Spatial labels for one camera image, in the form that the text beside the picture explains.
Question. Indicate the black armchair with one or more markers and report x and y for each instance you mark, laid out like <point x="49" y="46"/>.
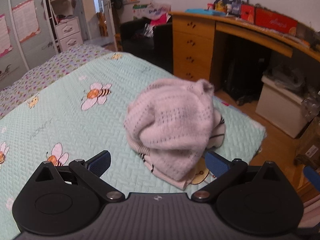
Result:
<point x="140" y="37"/>

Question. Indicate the pink bordered paper sheet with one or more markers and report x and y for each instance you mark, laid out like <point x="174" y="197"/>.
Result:
<point x="26" y="20"/>
<point x="5" y="35"/>

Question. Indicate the white storage box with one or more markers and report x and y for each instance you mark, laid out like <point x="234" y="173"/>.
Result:
<point x="280" y="107"/>

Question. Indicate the bee print quilted blanket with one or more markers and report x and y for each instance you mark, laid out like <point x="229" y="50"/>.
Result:
<point x="62" y="120"/>

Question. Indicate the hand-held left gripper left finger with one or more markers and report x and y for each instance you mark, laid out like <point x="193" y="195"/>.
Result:
<point x="100" y="163"/>

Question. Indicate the teal tray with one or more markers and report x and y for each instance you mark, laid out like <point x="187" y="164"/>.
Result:
<point x="205" y="12"/>

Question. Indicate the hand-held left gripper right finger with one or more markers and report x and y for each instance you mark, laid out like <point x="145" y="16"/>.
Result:
<point x="215" y="165"/>

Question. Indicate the small red box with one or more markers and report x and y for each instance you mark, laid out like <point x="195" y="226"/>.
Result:
<point x="247" y="12"/>

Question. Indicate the large red box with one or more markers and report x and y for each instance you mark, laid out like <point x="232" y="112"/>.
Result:
<point x="275" y="21"/>

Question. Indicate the floral bed sheet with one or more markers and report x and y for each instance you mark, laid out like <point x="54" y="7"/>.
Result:
<point x="50" y="67"/>

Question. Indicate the grey plastic bag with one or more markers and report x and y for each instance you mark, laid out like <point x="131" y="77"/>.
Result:
<point x="287" y="77"/>

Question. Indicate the white plastic bag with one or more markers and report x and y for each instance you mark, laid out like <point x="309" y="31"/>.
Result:
<point x="157" y="11"/>

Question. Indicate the cardboard box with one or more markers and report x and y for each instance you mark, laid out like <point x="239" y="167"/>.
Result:
<point x="310" y="145"/>

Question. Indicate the wooden desk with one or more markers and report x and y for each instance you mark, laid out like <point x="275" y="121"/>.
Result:
<point x="192" y="45"/>

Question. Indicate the white nightstand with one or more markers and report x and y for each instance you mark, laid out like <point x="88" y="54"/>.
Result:
<point x="68" y="33"/>

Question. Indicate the pink bag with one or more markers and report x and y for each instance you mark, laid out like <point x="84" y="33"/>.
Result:
<point x="158" y="20"/>

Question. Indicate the wooden chair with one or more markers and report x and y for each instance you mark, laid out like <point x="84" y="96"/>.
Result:
<point x="103" y="23"/>

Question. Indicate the white sliding door wardrobe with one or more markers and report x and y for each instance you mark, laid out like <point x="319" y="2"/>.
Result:
<point x="27" y="52"/>

